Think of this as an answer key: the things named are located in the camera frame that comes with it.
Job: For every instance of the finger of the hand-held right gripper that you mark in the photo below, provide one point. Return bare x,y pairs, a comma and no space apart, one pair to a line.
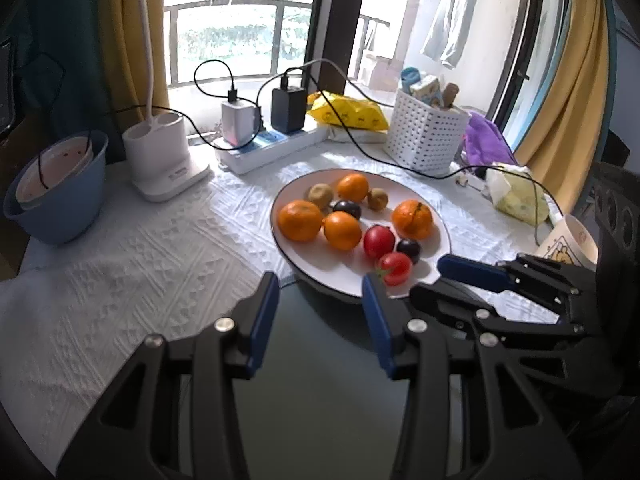
470,270
450,305

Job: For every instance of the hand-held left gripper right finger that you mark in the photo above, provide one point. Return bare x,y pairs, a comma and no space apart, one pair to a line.
377,320

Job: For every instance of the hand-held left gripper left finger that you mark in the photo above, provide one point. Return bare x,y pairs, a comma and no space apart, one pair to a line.
265,310

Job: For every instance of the red tomato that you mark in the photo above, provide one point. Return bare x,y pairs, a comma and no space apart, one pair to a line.
378,241
395,267

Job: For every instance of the dark plum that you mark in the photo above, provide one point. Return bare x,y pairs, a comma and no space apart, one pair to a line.
347,207
408,249

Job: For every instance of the white plate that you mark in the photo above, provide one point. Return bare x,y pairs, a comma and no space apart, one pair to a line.
320,260

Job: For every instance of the printed paper cup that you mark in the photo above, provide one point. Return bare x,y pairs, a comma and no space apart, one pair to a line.
570,240

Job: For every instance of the orange with stem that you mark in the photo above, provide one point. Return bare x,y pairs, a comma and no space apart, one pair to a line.
412,218

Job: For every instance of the yellow green packet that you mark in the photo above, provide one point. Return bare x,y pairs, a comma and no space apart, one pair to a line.
520,200

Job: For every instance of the small white plug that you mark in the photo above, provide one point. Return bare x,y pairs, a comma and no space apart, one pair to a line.
462,179

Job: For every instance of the small brown kiwi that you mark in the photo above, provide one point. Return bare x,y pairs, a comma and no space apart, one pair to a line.
378,198

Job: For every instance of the purple cloth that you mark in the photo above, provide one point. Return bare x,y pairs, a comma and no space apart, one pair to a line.
485,140

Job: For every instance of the white perforated basket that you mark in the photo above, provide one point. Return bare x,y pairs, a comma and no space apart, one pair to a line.
425,135

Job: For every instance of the white textured tablecloth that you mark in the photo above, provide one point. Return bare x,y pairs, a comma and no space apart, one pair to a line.
125,270

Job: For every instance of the white power strip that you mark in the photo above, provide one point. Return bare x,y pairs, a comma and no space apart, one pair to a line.
270,152

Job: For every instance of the brown cork stopper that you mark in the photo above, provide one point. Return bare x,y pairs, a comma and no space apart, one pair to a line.
450,94

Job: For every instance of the small printed carton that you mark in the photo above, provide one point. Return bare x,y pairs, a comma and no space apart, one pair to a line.
427,91

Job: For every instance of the white charger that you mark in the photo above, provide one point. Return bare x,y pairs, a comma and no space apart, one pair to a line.
240,122

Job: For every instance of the yellow snack bag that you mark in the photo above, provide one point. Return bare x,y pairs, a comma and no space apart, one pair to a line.
350,112

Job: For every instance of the black charger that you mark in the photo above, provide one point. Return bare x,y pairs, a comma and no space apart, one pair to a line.
288,110

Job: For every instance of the blue capped bottle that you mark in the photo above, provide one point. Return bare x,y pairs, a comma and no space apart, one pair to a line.
410,77

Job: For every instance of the yellow curtain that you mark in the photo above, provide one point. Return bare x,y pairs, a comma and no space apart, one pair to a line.
120,35
580,85

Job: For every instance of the blue bowl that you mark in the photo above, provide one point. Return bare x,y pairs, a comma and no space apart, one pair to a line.
65,210

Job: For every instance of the pale pink bowl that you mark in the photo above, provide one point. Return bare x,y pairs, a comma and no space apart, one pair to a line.
55,170

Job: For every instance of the hanging grey garment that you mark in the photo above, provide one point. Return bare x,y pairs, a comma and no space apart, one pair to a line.
452,15

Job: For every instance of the dark door pillar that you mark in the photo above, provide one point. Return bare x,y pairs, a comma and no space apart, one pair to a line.
340,20

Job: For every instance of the balcony railing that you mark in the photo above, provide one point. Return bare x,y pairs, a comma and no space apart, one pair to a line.
225,3

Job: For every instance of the teal curtain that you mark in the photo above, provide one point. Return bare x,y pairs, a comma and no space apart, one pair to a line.
60,35

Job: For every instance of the dark screen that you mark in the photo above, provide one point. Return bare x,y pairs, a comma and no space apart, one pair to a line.
5,85

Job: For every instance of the dark sliding door frame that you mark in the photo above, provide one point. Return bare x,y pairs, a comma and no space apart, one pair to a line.
537,35

